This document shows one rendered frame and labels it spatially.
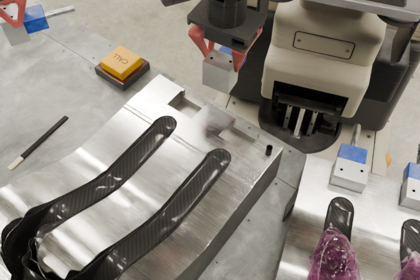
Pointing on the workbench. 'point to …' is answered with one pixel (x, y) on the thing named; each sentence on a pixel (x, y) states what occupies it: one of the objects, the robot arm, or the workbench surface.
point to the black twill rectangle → (290, 205)
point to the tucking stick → (37, 143)
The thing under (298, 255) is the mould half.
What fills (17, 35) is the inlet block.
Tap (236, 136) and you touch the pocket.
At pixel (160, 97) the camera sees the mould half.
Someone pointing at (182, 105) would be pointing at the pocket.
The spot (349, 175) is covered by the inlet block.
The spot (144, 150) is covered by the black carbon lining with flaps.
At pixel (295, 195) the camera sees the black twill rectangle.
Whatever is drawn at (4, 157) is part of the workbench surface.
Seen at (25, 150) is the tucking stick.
